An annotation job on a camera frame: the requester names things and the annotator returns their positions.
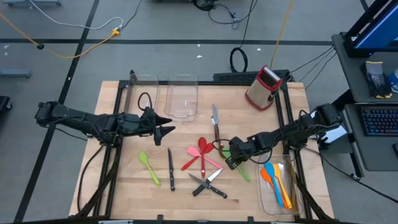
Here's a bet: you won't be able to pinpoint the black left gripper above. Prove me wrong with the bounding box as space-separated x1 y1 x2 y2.
136 107 176 138

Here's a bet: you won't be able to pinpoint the green silicone spatula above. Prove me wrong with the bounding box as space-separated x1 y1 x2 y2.
221 146 251 184

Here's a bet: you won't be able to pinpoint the orange silicone spatula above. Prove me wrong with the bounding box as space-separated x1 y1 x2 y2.
260 167 289 210

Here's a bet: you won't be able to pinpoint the red silicone spatula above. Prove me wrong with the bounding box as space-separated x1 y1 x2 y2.
180 142 216 172

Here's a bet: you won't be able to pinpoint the light green silicone spoon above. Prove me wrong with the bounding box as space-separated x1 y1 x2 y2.
138 151 162 187

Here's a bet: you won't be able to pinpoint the yellow silicone spatula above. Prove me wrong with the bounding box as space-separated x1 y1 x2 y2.
272 164 293 210

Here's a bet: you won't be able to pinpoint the pink silicone spatula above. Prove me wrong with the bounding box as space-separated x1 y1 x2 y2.
186 146 224 170

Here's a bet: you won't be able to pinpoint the red silicone spoon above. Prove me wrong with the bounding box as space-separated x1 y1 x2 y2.
198 136 208 179

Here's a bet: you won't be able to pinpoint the large black-handled knife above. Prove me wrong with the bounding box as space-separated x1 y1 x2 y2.
211 103 220 143

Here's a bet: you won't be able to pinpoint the slim black paring knife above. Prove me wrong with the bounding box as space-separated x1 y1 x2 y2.
167 147 176 192

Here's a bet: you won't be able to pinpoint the dark blade black-handled knife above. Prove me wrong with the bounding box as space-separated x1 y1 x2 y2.
188 173 228 199

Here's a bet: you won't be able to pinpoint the clear plastic bin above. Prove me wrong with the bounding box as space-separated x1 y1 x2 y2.
257 154 304 217
124 73 160 119
164 73 200 122

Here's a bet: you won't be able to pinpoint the red metal box grater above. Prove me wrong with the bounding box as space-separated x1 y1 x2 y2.
244 64 284 111

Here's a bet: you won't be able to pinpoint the white paper sheet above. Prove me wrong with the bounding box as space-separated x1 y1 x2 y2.
320 124 348 144

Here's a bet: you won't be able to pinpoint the dark grey desk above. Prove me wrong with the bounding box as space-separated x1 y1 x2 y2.
331 30 398 172

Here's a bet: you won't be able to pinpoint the black backlit keyboard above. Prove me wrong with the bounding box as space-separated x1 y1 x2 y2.
360 105 398 137

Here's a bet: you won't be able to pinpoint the grey black work gloves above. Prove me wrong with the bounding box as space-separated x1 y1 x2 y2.
362 60 393 100

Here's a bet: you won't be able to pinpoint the grey furniture foot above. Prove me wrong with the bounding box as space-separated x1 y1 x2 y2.
0 68 32 79
2 0 62 7

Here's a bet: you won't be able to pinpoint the black caster foot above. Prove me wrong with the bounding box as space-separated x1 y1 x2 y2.
0 95 13 113

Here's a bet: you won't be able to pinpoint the blue white container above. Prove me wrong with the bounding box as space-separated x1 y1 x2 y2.
387 68 398 93

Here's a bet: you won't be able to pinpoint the computer monitor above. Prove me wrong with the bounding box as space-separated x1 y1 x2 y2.
343 0 398 58

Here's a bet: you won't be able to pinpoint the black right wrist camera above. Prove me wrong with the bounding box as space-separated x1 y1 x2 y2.
224 155 241 171

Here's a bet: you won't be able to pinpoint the black right arm cable loop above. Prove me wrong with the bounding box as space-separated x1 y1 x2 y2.
211 139 237 160

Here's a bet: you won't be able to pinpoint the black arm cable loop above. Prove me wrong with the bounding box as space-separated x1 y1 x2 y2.
137 91 154 111
211 139 237 160

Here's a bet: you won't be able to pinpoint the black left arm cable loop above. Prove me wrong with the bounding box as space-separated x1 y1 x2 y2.
137 91 154 111

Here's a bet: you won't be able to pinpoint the silver blade black-handled knife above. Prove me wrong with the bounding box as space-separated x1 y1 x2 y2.
192 168 223 198

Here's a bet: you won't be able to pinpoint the black coiled floor cable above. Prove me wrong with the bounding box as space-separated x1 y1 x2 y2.
229 0 259 73

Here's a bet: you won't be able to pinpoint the yellow extension cable with plug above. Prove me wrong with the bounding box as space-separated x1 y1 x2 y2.
0 12 121 60

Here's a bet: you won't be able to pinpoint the black desk power cable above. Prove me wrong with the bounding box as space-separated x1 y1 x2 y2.
289 45 335 74
305 53 337 91

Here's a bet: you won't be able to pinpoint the black left base cable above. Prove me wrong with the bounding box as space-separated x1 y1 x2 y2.
76 144 106 215

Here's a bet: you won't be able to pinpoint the black base cable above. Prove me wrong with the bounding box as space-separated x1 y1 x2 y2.
310 147 398 205
76 144 106 215

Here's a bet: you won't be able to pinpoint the thin black floor cable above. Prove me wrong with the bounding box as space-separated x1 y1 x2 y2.
123 0 143 29

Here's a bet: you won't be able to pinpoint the yellow floor cable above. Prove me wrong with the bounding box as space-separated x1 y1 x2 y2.
269 0 295 70

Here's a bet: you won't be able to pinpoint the black tangled floor cables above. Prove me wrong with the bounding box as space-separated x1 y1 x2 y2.
192 0 259 30

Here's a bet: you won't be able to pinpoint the black right base cable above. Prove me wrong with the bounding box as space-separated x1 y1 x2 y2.
310 147 398 205

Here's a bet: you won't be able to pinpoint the white floor cable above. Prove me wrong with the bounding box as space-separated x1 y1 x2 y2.
27 0 124 31

